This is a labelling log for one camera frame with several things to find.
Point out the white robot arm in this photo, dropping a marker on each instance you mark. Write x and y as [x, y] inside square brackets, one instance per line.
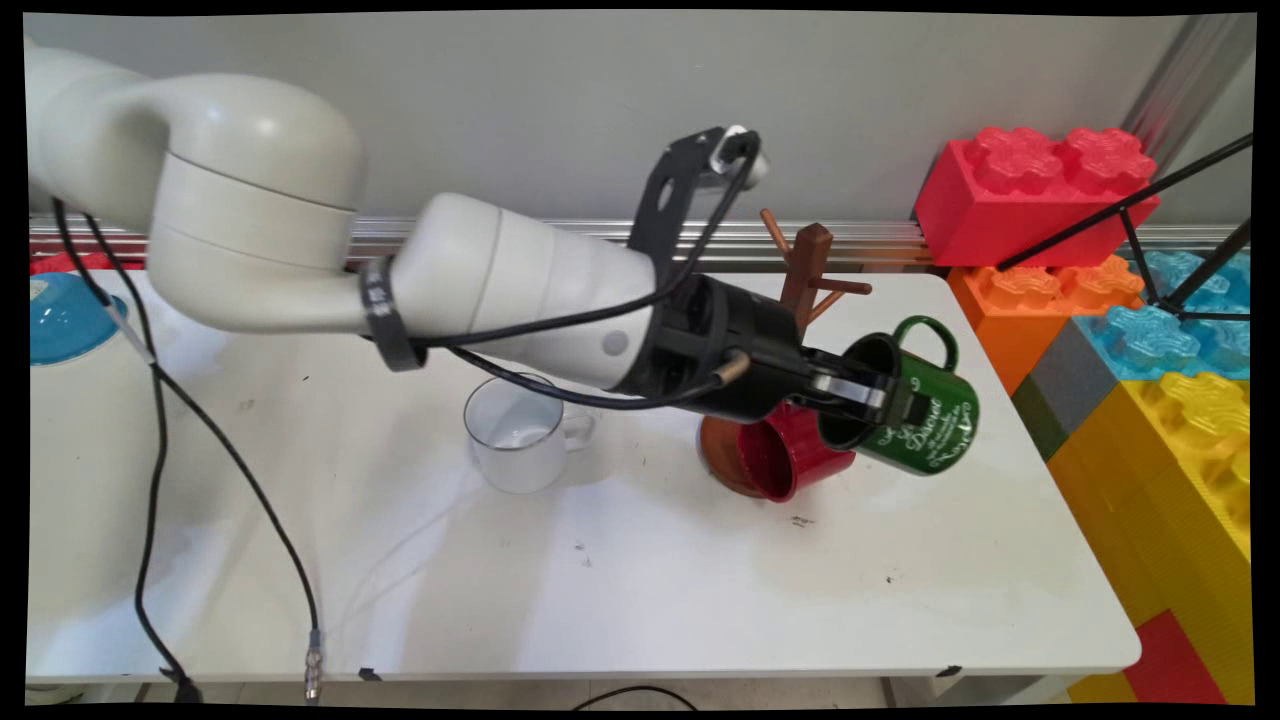
[250, 200]

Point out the brown wooden mug tree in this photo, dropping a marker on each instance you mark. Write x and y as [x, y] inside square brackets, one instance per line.
[805, 270]

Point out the grey toy block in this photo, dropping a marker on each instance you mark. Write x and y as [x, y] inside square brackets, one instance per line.
[1070, 375]

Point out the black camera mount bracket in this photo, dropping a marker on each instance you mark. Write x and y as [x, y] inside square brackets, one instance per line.
[665, 200]

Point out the small red toy block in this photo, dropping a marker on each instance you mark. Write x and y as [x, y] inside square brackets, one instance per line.
[1170, 660]

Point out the green enamel mug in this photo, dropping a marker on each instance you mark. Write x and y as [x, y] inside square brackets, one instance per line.
[940, 440]

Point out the aluminium upright profile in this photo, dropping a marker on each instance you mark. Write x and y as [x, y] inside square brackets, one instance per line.
[1190, 70]

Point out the big red toy block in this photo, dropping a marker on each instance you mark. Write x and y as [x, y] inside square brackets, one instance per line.
[1000, 210]

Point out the big yellow toy block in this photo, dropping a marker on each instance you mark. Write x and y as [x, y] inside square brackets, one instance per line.
[1180, 500]

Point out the red mug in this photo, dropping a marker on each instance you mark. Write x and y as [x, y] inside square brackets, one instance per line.
[800, 455]

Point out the black tripod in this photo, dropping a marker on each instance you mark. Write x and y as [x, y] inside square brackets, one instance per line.
[1135, 235]

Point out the white mug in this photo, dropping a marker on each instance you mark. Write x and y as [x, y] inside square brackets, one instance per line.
[520, 460]

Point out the blue bowl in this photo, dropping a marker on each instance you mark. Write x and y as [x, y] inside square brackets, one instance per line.
[70, 320]

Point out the dark green toy block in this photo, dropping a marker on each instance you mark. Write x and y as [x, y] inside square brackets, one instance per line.
[1040, 420]

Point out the aluminium rail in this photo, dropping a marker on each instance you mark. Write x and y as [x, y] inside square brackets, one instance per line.
[880, 240]

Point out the orange toy block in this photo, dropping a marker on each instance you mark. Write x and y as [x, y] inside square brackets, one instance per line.
[1010, 320]

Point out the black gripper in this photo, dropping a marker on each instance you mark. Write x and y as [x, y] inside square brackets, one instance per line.
[730, 350]

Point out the light blue toy block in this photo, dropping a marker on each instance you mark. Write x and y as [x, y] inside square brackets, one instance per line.
[1150, 340]

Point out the flat red object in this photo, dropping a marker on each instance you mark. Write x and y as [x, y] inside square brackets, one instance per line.
[80, 263]

